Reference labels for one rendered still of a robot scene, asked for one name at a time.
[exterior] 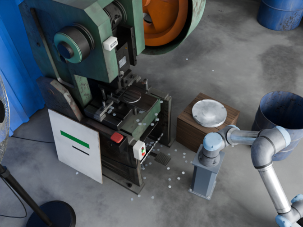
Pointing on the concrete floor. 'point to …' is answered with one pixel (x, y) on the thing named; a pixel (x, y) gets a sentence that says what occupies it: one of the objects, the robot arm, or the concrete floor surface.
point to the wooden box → (184, 120)
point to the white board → (77, 145)
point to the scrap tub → (281, 118)
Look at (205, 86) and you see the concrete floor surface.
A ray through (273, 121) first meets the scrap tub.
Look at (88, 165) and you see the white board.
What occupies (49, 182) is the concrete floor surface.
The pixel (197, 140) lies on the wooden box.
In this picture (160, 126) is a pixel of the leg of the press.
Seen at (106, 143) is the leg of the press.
